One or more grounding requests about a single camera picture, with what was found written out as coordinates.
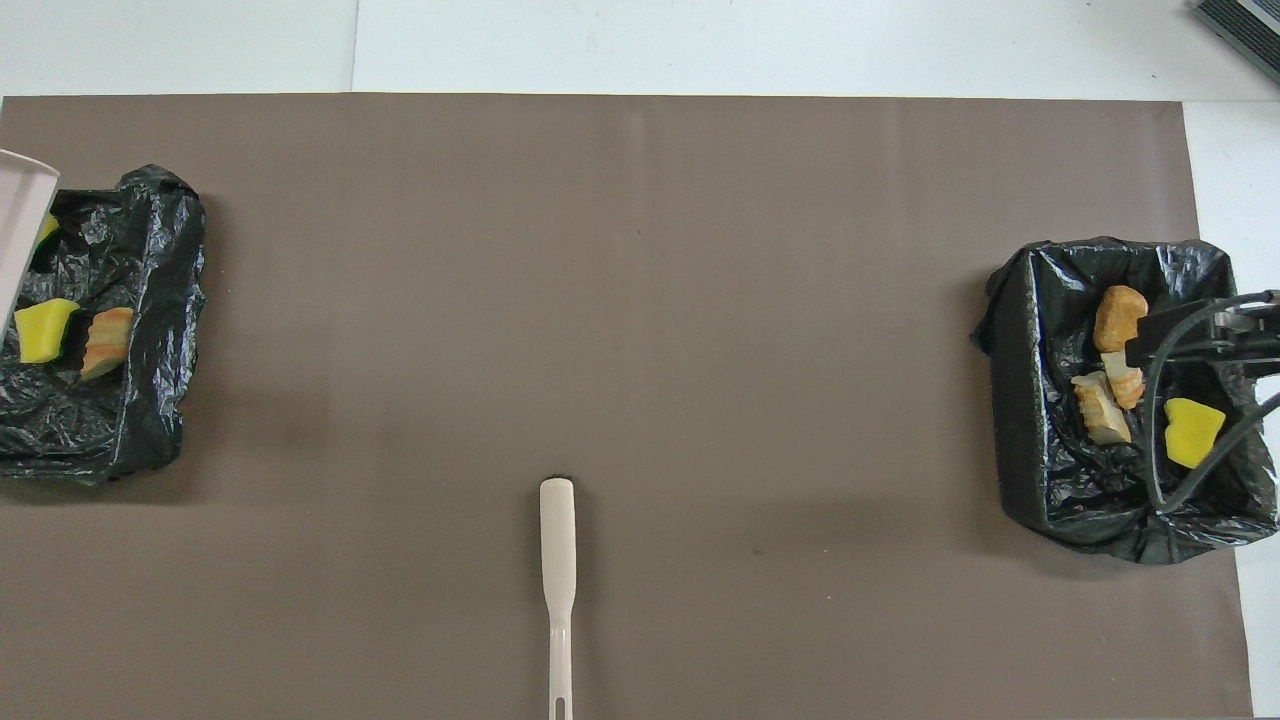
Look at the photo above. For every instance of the beige plastic dustpan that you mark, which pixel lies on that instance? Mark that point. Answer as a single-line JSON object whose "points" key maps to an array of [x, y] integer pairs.
{"points": [[20, 230]]}

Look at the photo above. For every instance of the pale beige foam chunk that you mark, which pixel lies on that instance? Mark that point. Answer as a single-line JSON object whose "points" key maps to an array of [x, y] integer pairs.
{"points": [[1125, 385], [1100, 415]]}

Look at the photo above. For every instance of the beige hand brush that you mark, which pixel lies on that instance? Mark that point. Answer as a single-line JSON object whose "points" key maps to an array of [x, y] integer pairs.
{"points": [[557, 540]]}

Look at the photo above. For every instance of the brown bread roll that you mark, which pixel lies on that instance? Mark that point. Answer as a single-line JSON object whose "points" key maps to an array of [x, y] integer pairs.
{"points": [[1118, 312]]}

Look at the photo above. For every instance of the green sponge piece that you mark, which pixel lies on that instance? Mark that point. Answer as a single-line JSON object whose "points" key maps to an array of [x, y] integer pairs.
{"points": [[46, 228]]}

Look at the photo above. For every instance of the brown table mat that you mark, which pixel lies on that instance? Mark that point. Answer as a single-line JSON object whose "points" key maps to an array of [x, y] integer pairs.
{"points": [[700, 300]]}

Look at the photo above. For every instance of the black bag lined bin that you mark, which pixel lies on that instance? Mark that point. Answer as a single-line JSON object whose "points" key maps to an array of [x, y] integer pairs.
{"points": [[1060, 500], [150, 400]]}

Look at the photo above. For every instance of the dark ribbed device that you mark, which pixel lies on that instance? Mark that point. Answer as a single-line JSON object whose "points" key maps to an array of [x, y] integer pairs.
{"points": [[1250, 30]]}

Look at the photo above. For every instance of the notched yellow sponge piece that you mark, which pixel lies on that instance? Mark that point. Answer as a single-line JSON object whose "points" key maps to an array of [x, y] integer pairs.
{"points": [[40, 335]]}

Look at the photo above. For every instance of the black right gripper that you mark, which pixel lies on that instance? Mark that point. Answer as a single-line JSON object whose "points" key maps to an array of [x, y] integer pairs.
{"points": [[1165, 345]]}

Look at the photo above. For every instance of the yellowish beige foam chunk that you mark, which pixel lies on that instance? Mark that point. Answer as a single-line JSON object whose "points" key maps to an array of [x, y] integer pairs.
{"points": [[105, 345]]}

